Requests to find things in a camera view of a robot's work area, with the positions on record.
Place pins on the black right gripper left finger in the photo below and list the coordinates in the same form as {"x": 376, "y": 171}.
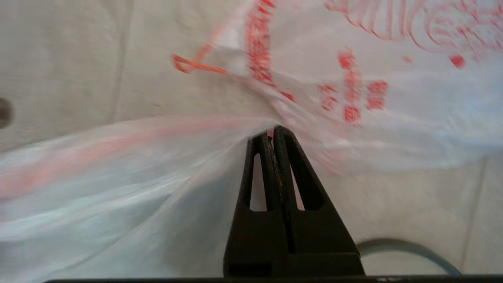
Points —
{"x": 255, "y": 243}

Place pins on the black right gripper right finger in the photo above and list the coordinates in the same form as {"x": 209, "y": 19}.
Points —
{"x": 314, "y": 232}

